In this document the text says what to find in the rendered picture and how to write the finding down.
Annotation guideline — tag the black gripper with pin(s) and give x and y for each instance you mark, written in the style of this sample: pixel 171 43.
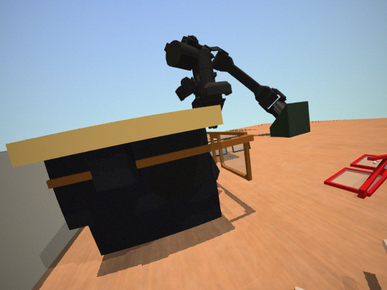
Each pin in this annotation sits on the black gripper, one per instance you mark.
pixel 211 94

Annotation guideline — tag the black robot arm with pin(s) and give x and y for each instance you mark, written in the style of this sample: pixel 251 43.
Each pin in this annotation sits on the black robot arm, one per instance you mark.
pixel 188 54

